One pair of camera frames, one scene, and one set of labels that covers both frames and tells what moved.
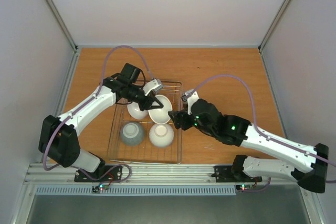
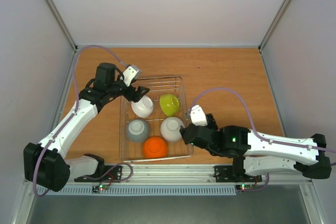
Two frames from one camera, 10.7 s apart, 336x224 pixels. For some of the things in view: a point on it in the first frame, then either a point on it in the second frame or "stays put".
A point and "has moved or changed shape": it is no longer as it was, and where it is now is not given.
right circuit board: x=244 y=187 stays put
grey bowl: x=132 y=133 has moved or changed shape
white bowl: x=135 y=111 has moved or changed shape
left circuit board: x=96 y=189 stays put
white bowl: x=161 y=135 has moved or changed shape
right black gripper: x=181 y=119 → x=188 y=135
